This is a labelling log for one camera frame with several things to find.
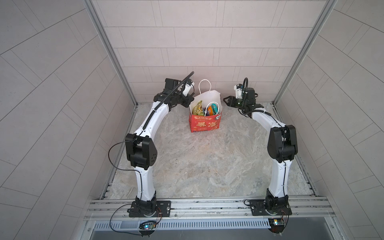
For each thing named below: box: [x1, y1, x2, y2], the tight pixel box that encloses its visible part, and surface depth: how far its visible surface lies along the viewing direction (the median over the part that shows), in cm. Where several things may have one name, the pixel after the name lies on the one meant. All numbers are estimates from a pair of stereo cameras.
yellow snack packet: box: [192, 100, 205, 116], surface depth 91 cm
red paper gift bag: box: [189, 79, 223, 133], surface depth 90 cm
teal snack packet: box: [211, 103, 218, 115], surface depth 98 cm
